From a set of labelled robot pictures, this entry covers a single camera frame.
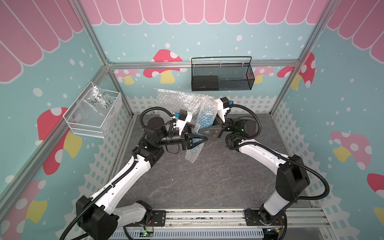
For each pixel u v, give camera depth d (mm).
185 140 538
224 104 507
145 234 726
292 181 447
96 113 722
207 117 519
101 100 744
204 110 513
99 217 371
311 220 744
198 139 571
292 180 449
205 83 968
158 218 746
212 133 537
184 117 527
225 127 536
